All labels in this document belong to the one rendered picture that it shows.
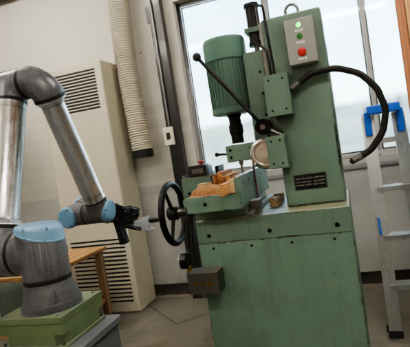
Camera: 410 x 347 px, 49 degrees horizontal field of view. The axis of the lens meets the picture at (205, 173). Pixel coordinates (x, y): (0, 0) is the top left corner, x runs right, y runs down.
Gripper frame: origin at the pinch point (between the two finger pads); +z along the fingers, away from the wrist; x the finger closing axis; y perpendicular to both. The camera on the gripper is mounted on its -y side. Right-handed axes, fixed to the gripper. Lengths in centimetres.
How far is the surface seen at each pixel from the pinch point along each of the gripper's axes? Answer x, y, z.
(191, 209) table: -17.8, 17.8, 21.3
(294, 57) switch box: -7, 79, 45
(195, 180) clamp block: 5.3, 24.4, 13.5
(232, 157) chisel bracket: 7.1, 37.4, 27.2
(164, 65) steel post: 128, 78, -63
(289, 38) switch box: -7, 85, 42
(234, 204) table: -17.8, 23.6, 37.0
